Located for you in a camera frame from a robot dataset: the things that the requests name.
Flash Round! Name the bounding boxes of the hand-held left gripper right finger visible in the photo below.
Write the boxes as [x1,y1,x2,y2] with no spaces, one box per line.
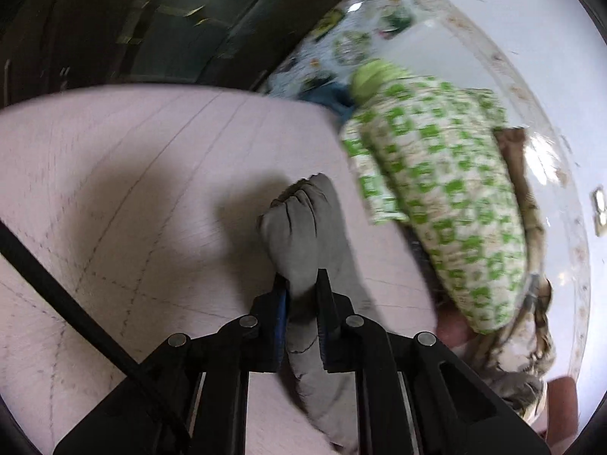
[317,268,553,455]

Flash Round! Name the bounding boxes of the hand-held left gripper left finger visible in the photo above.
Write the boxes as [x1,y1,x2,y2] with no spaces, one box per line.
[53,272,290,455]

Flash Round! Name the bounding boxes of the grey quilted jacket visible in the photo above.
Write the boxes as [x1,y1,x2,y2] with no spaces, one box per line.
[258,173,544,455]

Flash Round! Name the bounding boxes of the green checked quilt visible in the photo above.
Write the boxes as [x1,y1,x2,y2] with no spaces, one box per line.
[340,59,529,335]

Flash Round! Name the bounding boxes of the pink bed sheet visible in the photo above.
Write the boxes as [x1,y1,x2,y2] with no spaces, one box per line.
[0,86,442,455]

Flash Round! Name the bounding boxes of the blue cloth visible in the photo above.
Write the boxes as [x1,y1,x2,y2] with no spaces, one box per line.
[299,83,356,119]

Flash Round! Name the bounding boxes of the brown leaf print blanket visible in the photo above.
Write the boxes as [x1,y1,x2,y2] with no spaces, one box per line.
[474,126,558,418]

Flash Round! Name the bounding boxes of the reddish pink cushion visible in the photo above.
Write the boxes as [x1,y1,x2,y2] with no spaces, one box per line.
[541,375,580,441]

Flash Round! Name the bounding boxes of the green patterned white sheet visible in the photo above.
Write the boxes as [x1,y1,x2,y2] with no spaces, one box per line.
[263,0,456,105]

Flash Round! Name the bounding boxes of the dark wooden wardrobe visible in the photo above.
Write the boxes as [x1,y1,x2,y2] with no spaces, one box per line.
[0,0,418,105]

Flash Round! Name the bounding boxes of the black cable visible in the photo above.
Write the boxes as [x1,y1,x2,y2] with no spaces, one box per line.
[0,220,190,455]

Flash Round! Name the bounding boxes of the white wall socket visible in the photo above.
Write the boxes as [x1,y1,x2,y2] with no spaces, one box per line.
[590,188,607,235]

